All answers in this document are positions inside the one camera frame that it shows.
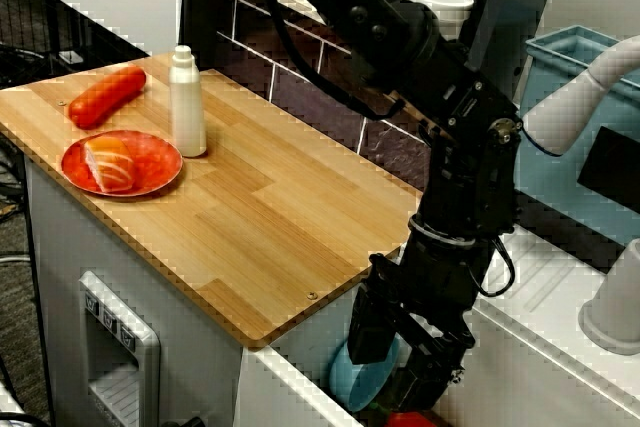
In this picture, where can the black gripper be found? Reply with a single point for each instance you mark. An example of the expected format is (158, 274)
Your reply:
(440, 277)

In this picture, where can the light blue bowl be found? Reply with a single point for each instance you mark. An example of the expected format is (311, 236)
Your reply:
(350, 382)

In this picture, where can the red toy pepper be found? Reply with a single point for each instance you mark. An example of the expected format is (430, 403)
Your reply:
(407, 421)

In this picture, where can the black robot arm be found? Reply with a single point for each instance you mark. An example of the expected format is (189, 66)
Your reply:
(400, 37)

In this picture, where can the white toy kitchen sink unit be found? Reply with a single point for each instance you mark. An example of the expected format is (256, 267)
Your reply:
(525, 347)

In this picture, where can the blue plastic bin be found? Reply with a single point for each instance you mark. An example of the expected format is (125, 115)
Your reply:
(550, 182)

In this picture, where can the grey dispenser panel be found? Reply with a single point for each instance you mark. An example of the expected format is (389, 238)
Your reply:
(145, 347)

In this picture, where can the white toy faucet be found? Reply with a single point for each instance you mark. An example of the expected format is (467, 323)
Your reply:
(565, 107)

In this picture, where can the red plate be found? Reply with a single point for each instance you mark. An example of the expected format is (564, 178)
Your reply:
(157, 162)

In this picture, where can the white plastic bottle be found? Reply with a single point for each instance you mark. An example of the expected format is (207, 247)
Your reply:
(187, 107)

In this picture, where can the toy salmon sushi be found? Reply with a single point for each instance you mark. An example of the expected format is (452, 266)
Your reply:
(110, 167)

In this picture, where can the red toy sausage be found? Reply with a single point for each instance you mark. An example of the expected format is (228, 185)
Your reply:
(105, 97)

